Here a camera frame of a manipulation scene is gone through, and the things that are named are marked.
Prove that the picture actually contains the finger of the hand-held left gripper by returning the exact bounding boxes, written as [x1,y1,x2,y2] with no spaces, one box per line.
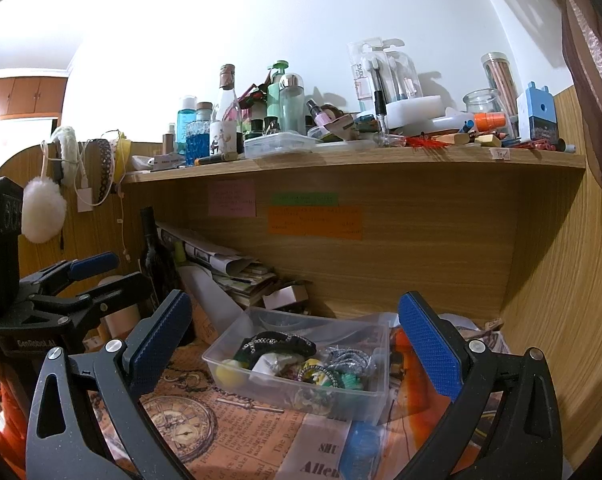
[33,272,148,331]
[21,251,120,297]

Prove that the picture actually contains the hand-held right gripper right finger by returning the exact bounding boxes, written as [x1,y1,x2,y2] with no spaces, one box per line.
[393,291,564,480]

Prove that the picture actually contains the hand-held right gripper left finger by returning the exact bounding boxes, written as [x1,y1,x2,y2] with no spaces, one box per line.
[25,289,196,480]

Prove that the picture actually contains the grey patterned cloth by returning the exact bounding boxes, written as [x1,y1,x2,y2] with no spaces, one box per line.
[326,345,374,373]

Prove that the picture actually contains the green striped cloth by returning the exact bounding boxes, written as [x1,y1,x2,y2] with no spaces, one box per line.
[338,370,366,392]

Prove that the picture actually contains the white sock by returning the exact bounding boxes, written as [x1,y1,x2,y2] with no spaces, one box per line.
[251,352,302,381]

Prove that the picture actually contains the clear plastic box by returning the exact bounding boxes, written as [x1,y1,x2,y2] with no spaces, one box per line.
[202,306,399,423]

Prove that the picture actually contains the dark wine bottle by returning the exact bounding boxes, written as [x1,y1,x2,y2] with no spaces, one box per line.
[140,206,182,306]

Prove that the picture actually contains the white fluffy pompom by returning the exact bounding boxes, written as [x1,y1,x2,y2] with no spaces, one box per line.
[21,176,68,244]

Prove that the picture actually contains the white paper sheet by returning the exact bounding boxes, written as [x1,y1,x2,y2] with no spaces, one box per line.
[178,265,246,347]

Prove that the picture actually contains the stack of rolled papers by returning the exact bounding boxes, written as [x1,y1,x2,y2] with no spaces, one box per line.
[156,222,278,307]

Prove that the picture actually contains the black lace headband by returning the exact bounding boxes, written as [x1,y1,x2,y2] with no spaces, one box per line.
[92,139,114,197]

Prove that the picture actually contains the yellow headband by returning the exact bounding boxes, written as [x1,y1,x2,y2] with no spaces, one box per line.
[112,132,132,184]

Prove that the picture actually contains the white fluffy headband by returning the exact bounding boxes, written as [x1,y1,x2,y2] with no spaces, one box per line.
[50,126,82,187]

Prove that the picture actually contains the white carton box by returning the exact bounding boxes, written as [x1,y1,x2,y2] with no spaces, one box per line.
[131,154,186,171]

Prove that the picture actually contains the newspaper print tablecloth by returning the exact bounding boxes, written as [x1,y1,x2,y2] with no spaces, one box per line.
[0,310,512,480]

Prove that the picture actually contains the small white cardboard box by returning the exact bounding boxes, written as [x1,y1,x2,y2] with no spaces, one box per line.
[262,284,309,312]

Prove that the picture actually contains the pink sticky note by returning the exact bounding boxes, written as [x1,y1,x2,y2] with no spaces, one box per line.
[208,182,256,218]

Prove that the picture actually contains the orange cloth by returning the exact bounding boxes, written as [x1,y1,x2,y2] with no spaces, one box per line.
[0,355,38,473]

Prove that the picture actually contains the dark gold pen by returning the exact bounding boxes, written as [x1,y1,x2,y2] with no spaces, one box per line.
[195,151,246,166]

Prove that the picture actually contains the glass bottle with blue liquid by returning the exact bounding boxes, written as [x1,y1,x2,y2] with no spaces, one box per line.
[185,102,213,158]

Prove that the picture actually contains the orange sticky note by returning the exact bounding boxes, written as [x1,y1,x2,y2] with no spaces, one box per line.
[267,205,363,241]

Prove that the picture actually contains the light blue toner bottle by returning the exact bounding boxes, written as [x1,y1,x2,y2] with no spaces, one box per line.
[177,96,198,156]

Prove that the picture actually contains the wooden shelf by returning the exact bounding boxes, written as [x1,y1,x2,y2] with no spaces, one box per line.
[123,149,586,333]

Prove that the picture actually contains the green sticky note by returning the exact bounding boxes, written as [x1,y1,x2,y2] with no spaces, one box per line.
[272,192,340,207]

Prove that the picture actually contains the tall clear corked bottle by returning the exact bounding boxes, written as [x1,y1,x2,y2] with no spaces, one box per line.
[210,64,242,157]

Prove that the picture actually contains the red feathery pen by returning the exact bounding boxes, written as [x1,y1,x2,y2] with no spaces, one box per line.
[406,135,452,151]

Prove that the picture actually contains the small black bottles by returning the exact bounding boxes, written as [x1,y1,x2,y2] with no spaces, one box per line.
[246,117,282,139]

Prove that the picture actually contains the clear flat plastic case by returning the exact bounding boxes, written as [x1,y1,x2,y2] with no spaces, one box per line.
[243,132,316,160]

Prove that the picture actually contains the white plastic tray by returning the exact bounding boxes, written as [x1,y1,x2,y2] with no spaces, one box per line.
[385,95,442,131]

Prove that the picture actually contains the glass jar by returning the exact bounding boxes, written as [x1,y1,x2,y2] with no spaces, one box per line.
[463,89,506,126]

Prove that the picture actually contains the mint green pump bottle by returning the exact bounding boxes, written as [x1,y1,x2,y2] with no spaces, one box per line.
[267,61,290,122]

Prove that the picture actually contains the clear bottle with silver cap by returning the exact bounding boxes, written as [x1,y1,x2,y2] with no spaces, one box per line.
[279,74,306,134]

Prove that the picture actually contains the small pink bottle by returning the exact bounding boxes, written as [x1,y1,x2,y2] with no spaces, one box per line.
[306,99,332,129]

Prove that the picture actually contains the blue pencil sharpener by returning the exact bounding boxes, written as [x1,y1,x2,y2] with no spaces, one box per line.
[517,81,562,142]

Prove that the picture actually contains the toothbrush blister pack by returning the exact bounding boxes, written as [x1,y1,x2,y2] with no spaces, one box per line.
[383,40,422,106]
[348,37,388,113]

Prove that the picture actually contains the clear tube of pencils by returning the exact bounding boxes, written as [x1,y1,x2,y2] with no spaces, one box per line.
[481,51,520,138]

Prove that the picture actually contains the mauve curtain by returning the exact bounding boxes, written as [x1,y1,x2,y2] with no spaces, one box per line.
[456,0,602,218]

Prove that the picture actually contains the white cable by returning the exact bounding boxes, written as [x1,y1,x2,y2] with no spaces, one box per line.
[115,182,132,262]

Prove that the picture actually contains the wooden wall cabinet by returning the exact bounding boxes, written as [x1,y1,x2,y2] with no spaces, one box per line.
[0,76,69,122]

